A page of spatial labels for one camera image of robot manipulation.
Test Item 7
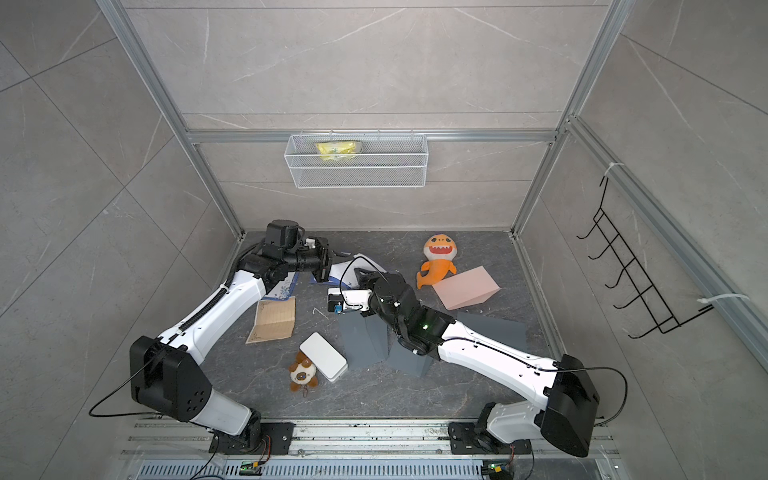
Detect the white blue bordered letter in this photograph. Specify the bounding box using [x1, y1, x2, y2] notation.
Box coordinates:
[264, 272, 298, 301]

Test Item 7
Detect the grey envelope front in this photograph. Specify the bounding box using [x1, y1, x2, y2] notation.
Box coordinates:
[457, 312, 528, 351]

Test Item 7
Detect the grey envelope gold rose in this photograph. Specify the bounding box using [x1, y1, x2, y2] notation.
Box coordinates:
[385, 337, 434, 378]

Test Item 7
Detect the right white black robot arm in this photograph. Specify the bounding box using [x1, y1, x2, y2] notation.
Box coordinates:
[354, 268, 600, 458]

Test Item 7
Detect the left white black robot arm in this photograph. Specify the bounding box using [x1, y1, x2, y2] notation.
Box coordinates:
[129, 220, 334, 453]

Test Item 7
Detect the orange shark plush toy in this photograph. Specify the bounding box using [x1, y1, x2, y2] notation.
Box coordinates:
[416, 234, 458, 289]

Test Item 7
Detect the white rectangular box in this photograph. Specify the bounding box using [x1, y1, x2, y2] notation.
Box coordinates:
[299, 332, 348, 382]

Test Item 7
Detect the yellow packet in basket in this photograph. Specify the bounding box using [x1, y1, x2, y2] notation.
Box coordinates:
[315, 141, 363, 161]

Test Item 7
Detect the brown white dog plush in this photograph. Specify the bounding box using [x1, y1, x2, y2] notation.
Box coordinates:
[289, 351, 319, 392]

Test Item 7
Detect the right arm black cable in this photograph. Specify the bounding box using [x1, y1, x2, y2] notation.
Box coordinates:
[338, 254, 629, 428]

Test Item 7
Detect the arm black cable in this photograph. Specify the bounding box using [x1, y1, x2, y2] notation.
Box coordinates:
[338, 254, 629, 428]
[88, 239, 265, 480]

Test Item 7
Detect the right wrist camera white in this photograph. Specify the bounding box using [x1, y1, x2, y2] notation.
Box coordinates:
[327, 287, 372, 314]

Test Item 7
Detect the white wire mesh basket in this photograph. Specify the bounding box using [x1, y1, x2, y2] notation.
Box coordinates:
[284, 133, 429, 189]

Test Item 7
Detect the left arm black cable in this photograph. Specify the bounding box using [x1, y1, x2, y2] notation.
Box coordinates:
[88, 239, 265, 480]

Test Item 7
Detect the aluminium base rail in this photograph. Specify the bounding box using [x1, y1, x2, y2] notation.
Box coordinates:
[106, 419, 629, 479]

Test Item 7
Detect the black wire hook rack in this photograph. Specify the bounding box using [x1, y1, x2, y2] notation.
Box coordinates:
[576, 177, 714, 340]

